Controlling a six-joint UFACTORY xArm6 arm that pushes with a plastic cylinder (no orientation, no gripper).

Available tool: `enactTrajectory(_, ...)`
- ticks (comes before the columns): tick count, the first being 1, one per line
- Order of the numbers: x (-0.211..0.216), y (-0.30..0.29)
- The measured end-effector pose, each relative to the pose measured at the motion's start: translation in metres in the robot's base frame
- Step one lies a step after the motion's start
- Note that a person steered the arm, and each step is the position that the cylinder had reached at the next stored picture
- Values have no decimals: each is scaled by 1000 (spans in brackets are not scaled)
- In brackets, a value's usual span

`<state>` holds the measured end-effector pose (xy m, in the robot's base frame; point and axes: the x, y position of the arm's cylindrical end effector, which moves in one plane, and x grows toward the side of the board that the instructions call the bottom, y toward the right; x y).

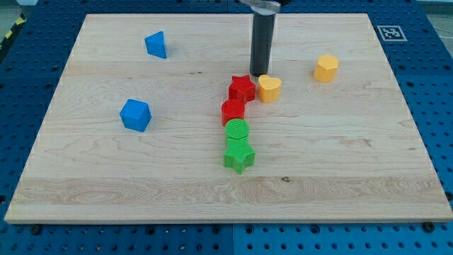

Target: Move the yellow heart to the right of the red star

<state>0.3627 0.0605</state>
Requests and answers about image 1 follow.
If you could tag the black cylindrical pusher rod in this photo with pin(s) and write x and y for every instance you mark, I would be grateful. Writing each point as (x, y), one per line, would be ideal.
(261, 43)

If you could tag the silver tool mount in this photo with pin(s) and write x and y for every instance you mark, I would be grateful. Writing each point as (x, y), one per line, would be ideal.
(263, 7)

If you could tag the yellow heart block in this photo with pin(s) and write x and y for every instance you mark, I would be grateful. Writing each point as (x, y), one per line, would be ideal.
(269, 88)

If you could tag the red star block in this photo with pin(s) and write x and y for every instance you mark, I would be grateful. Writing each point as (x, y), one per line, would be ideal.
(242, 89)

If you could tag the green star block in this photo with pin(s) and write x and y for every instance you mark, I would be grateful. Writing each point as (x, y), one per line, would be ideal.
(239, 154)

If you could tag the yellow hexagon block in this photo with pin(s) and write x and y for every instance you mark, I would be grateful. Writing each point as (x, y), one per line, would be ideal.
(326, 68)

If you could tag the red cylinder block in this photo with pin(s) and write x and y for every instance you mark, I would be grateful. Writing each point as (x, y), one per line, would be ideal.
(232, 109)

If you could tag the green cylinder block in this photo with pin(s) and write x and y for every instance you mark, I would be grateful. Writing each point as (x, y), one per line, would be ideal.
(236, 129)

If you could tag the blue triangular prism block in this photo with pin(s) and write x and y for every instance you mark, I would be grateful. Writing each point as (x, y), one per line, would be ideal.
(155, 45)

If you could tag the white fiducial marker tag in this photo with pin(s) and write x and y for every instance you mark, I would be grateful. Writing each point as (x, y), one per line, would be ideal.
(391, 33)

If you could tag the wooden board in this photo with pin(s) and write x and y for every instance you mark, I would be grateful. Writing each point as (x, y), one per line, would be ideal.
(134, 135)

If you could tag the blue cube block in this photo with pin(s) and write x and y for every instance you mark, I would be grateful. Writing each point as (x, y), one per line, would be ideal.
(135, 115)

